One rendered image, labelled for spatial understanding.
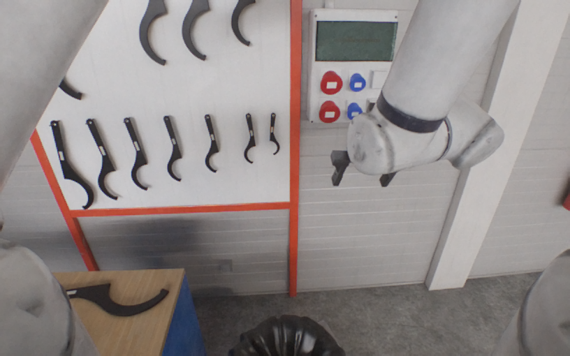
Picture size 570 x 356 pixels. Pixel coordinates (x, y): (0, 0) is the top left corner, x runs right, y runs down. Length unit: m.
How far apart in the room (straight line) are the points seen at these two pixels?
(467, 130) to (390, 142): 0.14
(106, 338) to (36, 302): 1.02
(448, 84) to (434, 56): 0.04
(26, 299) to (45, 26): 0.32
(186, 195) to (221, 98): 0.64
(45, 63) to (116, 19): 1.22
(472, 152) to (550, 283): 0.26
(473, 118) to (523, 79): 1.56
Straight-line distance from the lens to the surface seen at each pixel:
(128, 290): 1.39
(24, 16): 0.47
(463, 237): 2.43
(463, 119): 0.49
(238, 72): 1.55
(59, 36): 0.48
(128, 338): 1.24
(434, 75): 0.35
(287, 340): 1.54
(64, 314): 0.28
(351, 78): 1.47
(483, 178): 2.19
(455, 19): 0.33
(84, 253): 2.40
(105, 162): 1.86
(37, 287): 0.26
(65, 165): 1.98
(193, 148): 1.70
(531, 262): 3.22
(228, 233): 2.03
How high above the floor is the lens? 1.89
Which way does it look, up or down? 29 degrees down
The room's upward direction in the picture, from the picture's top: straight up
